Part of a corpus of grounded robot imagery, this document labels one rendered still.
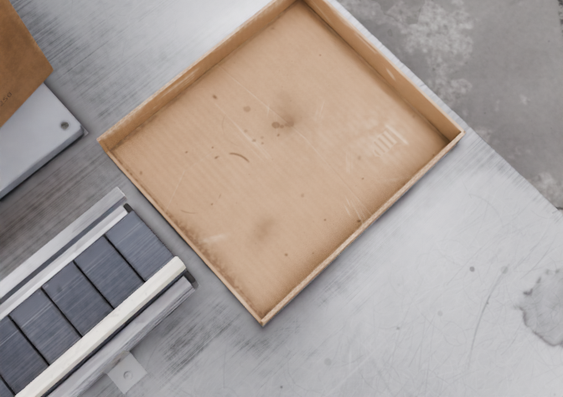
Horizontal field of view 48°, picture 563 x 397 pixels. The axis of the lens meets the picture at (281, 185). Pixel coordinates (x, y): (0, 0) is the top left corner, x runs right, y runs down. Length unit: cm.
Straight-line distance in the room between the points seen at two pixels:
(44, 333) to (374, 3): 138
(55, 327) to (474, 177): 47
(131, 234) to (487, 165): 40
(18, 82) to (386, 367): 48
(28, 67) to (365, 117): 37
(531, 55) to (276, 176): 125
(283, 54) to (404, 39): 104
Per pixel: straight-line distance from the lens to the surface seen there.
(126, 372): 69
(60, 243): 58
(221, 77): 75
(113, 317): 61
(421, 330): 70
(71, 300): 66
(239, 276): 68
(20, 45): 70
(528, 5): 194
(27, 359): 66
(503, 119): 176
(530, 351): 74
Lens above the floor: 151
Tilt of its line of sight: 73 degrees down
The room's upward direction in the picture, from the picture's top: 9 degrees clockwise
